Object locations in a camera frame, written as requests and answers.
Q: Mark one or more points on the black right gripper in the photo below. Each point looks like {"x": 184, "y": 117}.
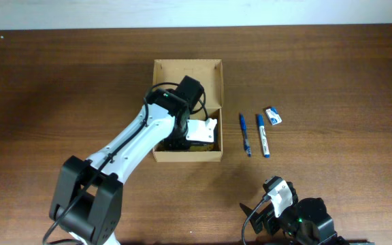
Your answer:
{"x": 257, "y": 220}

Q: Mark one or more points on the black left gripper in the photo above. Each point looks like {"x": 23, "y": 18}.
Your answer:
{"x": 177, "y": 143}

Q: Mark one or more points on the cardboard box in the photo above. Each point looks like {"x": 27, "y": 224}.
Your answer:
{"x": 209, "y": 72}

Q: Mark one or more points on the white blue eraser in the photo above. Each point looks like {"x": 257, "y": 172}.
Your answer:
{"x": 273, "y": 116}

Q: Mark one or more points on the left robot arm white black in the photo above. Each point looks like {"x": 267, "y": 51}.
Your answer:
{"x": 88, "y": 197}

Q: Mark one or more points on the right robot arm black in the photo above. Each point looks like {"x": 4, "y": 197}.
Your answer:
{"x": 305, "y": 222}

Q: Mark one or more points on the blue ballpoint pen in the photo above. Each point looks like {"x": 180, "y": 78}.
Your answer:
{"x": 247, "y": 148}

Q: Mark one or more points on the blue white marker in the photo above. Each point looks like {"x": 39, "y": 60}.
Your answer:
{"x": 263, "y": 137}

